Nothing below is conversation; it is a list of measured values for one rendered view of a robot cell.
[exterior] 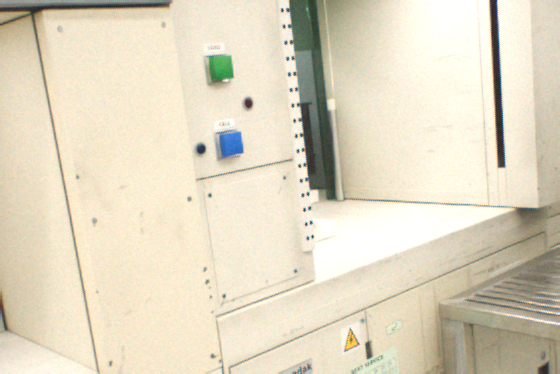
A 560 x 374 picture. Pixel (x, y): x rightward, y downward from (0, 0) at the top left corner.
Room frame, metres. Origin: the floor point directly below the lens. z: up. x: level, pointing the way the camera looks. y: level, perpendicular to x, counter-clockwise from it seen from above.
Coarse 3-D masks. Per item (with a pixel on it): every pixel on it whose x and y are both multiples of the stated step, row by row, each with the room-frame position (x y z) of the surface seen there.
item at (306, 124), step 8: (304, 104) 1.78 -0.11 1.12; (304, 112) 1.78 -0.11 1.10; (304, 120) 1.78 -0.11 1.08; (304, 128) 1.78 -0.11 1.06; (304, 136) 1.77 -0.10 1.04; (304, 144) 1.77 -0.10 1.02; (312, 144) 1.79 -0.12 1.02; (312, 152) 1.79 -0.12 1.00; (312, 160) 1.78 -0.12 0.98; (312, 168) 1.78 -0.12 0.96
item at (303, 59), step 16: (208, 48) 0.97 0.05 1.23; (224, 48) 0.99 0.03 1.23; (304, 64) 2.01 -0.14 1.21; (208, 80) 0.96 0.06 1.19; (304, 80) 2.01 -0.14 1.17; (304, 96) 2.02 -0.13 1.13; (224, 128) 0.98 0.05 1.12; (320, 144) 1.99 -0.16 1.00; (320, 160) 1.99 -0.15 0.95; (320, 176) 2.00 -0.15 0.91; (304, 208) 1.05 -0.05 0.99; (384, 352) 1.14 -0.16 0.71; (544, 352) 1.47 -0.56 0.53; (352, 368) 1.09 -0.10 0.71; (368, 368) 1.12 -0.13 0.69; (384, 368) 1.14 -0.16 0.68
